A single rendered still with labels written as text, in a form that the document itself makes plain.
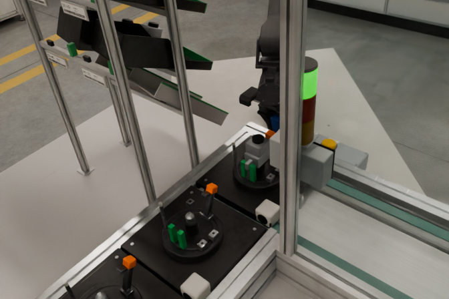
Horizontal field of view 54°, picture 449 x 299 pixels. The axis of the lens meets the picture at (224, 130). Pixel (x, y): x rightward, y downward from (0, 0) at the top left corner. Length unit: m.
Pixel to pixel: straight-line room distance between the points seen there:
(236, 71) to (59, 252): 0.99
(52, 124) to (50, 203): 1.97
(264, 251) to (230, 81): 0.90
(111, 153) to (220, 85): 0.52
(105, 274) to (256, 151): 0.44
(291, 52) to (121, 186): 0.83
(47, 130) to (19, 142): 0.19
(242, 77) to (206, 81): 0.14
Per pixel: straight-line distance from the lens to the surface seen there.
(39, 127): 3.36
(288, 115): 0.75
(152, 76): 1.25
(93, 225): 1.29
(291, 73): 0.70
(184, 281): 0.98
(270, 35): 1.00
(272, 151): 0.87
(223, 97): 1.67
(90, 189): 1.39
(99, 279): 1.03
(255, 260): 1.01
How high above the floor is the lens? 1.78
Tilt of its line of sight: 38 degrees down
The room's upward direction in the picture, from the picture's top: 5 degrees counter-clockwise
